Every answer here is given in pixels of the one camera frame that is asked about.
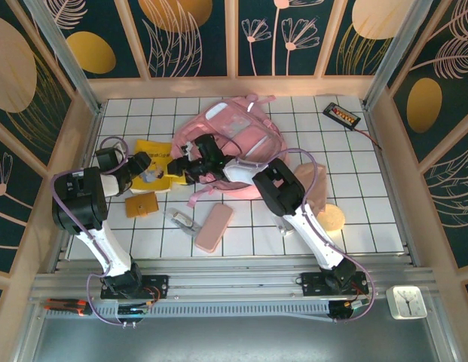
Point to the yellow book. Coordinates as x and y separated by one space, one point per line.
158 149

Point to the yellow leather wallet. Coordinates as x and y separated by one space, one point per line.
141 205

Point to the clear pack with small tool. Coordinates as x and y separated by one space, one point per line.
181 220

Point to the pink backpack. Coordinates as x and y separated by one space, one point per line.
241 128

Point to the pink pencil case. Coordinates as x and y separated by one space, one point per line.
215 226

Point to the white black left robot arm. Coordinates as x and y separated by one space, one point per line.
79 200

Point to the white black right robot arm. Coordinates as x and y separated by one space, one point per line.
279 188

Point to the clear pack with white stapler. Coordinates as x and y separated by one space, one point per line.
284 229

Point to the round yellow sponge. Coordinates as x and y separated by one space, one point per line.
331 216

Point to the small circuit board green light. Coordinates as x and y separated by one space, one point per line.
133 310
356 304

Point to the black charger with red strip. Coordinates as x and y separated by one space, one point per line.
341 115

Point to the orange black utility knife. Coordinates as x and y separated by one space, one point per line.
68 303

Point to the white square alarm clock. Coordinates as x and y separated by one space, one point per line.
407 301

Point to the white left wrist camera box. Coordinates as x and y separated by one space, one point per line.
121 151

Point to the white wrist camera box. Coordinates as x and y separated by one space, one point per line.
121 151
188 148

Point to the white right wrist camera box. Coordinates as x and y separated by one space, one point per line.
188 148

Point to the aluminium side rail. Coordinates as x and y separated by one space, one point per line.
89 143
385 162

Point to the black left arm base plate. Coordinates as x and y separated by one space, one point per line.
160 283

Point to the aluminium front rail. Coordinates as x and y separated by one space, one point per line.
233 281

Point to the aluminium corner post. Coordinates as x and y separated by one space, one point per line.
392 53
68 56

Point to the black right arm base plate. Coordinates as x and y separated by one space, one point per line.
311 283

